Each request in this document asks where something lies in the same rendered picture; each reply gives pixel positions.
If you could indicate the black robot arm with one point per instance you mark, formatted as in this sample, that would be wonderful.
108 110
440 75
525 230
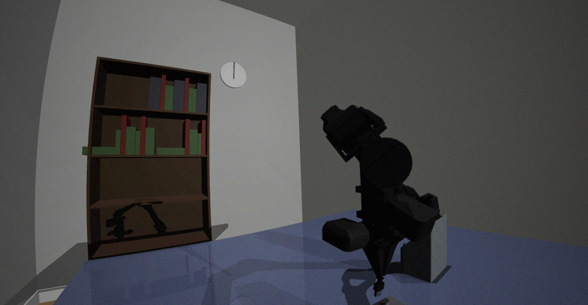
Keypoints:
385 162

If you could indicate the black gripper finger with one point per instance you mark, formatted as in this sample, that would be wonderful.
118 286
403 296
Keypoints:
390 248
375 255

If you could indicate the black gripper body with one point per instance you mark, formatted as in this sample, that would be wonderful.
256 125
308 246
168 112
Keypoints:
348 235

